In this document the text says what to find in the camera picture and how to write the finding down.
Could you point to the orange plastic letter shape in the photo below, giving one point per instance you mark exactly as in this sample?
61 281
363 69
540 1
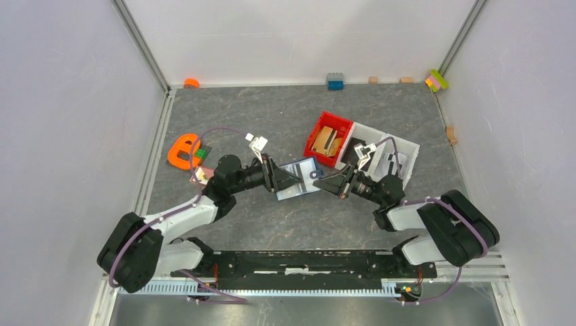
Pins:
181 154

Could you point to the navy blue card holder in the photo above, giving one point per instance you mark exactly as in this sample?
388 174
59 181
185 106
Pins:
308 171

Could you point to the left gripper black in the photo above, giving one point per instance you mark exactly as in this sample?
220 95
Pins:
275 178

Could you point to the white plastic bin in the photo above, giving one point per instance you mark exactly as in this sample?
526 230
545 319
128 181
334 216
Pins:
398 145
359 135

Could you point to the black white cards in bin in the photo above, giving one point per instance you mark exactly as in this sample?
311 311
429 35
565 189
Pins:
393 164

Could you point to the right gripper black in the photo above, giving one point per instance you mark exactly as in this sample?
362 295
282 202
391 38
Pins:
338 183

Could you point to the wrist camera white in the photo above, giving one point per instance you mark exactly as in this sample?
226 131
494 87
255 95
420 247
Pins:
256 144
364 153

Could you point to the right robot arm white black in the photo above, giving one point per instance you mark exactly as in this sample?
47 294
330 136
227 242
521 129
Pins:
457 231

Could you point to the red plastic bin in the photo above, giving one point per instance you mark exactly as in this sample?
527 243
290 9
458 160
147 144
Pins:
342 126

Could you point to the white plastic bin left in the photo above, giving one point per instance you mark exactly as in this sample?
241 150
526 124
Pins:
359 135

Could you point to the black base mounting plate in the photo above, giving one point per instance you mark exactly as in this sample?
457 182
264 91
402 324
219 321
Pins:
306 270

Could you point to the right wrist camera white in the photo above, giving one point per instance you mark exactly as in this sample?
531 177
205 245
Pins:
364 153

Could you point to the green pink toy brick stack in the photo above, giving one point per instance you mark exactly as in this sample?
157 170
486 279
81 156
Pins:
436 82

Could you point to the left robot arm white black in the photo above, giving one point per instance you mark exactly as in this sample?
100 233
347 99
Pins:
140 248

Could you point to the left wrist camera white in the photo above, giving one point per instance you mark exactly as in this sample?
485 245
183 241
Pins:
256 144

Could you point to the curved tan wooden piece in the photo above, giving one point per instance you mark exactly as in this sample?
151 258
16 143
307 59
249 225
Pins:
451 137

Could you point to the white plastic bin right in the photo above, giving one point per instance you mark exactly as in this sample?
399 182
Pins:
398 145

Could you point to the green toy block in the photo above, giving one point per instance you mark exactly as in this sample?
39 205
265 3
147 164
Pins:
201 153

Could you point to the blue grey toy brick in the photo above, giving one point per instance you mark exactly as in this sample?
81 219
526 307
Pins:
335 81

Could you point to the orange round cap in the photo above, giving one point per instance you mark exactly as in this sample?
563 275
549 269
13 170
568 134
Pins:
191 83

